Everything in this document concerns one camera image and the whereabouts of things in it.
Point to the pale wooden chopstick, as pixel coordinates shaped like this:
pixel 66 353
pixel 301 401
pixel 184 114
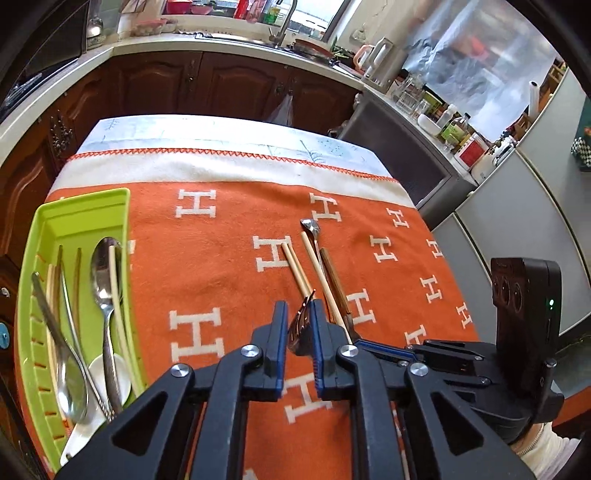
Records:
pixel 294 267
pixel 323 277
pixel 301 267

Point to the pale blue tablecloth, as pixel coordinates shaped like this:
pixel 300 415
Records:
pixel 231 134

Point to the green plastic utensil tray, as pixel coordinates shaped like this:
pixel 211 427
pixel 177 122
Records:
pixel 78 217

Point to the blue round knob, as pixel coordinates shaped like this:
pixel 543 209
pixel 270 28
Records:
pixel 3 336

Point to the orange letter-print blanket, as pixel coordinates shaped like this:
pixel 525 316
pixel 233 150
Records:
pixel 221 240

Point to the grey cupboard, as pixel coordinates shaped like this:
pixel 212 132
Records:
pixel 517 221

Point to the green label bottle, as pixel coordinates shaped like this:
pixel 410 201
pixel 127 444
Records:
pixel 455 131

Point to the steel fork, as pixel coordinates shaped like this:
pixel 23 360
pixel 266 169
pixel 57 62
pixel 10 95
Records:
pixel 300 327

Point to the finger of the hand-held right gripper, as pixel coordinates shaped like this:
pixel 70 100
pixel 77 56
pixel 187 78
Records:
pixel 383 349
pixel 471 378

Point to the brown wooden chopstick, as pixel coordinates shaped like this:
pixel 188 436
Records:
pixel 77 267
pixel 336 281

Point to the person's right forearm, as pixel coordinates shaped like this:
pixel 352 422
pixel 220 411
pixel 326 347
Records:
pixel 540 450

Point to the red-rimmed pan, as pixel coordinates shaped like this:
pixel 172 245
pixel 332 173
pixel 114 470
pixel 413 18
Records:
pixel 314 48

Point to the white kitchen countertop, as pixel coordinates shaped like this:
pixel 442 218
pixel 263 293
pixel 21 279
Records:
pixel 184 44

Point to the black microwave oven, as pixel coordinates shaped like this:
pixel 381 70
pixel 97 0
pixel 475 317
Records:
pixel 51 41

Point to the white plastic bag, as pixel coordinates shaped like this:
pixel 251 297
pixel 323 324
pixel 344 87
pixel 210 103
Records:
pixel 282 108

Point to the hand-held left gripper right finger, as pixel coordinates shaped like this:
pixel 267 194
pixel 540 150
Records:
pixel 321 350

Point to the white bowl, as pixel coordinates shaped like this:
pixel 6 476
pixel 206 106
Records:
pixel 429 125

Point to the large steel spoon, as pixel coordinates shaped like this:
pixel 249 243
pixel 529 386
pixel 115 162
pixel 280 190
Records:
pixel 107 267

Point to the glass jar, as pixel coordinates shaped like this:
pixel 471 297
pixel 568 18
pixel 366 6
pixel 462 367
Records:
pixel 94 32
pixel 408 97

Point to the red bowl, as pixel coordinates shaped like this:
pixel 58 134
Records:
pixel 178 5

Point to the small white appliance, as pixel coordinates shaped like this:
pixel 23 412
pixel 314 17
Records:
pixel 503 152

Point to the grey metal cabinet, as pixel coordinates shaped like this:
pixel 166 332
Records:
pixel 406 152

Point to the white ceramic spoon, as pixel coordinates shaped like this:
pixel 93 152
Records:
pixel 78 438

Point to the clear plastic sheet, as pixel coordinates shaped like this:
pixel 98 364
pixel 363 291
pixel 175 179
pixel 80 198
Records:
pixel 485 60

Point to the red label container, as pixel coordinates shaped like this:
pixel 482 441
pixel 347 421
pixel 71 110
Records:
pixel 471 152

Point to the white electric kettle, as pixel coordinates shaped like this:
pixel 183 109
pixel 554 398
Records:
pixel 378 60

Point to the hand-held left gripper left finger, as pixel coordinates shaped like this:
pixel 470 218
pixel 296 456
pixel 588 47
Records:
pixel 279 350

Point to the white paper roll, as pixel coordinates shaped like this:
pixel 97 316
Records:
pixel 534 99

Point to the tiny steel spoon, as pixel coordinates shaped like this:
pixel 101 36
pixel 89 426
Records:
pixel 310 226

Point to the steel sink faucet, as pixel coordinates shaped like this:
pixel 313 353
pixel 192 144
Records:
pixel 282 23

